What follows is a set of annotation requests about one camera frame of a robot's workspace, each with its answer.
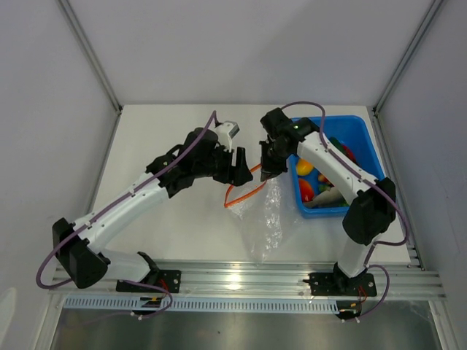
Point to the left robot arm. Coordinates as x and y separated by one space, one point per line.
81 245

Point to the blue plastic bin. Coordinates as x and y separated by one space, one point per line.
351 131

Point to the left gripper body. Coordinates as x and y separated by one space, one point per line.
221 160

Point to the red cherry bunch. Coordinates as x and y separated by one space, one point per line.
322 178

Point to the red orange mango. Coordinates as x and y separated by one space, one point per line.
306 190

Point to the green grape bunch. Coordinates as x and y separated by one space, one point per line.
324 189

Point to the yellow orange mango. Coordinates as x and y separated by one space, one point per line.
303 167

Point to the right aluminium frame post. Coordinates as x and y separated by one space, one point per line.
423 27

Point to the aluminium mounting rail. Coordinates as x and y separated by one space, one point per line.
284 280

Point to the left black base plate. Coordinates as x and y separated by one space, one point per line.
168 280

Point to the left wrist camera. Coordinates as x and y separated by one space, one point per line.
226 132

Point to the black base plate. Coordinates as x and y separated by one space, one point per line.
168 280
330 284

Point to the grey toy fish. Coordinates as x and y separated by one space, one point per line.
315 202

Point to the aluminium frame post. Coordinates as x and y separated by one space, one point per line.
77 30
423 27

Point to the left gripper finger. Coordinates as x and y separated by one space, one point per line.
241 178
241 161

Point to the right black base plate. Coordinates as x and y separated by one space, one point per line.
330 284

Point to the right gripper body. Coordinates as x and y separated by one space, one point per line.
278 157

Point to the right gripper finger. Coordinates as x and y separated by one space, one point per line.
264 157
267 175

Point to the left aluminium frame post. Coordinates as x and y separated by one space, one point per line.
77 30

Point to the clear zip bag orange zipper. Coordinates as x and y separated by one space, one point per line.
265 213

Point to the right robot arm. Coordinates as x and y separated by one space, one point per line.
371 201

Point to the white slotted cable duct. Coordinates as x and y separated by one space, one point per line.
203 304

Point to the green cucumber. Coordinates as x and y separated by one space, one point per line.
337 144

